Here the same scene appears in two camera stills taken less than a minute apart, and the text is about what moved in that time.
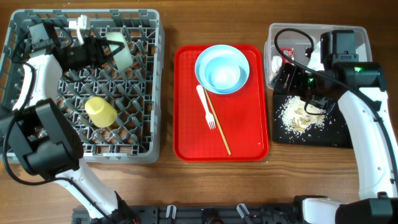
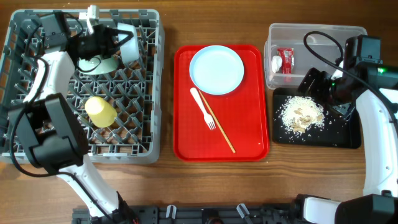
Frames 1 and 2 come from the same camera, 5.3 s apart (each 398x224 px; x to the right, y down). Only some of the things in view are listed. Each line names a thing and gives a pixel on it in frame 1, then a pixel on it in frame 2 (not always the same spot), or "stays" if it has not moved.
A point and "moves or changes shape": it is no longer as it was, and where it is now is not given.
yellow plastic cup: x=102 y=113 stays
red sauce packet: x=289 y=51 stays
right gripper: x=296 y=73 → x=322 y=78
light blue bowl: x=222 y=73 → x=130 y=49
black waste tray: x=297 y=120 stays
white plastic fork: x=209 y=116 moves or changes shape
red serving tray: x=244 y=114 stays
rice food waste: x=296 y=118 stays
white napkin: x=276 y=63 stays
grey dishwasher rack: x=119 y=113 stays
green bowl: x=123 y=58 moves or changes shape
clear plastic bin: x=300 y=44 stays
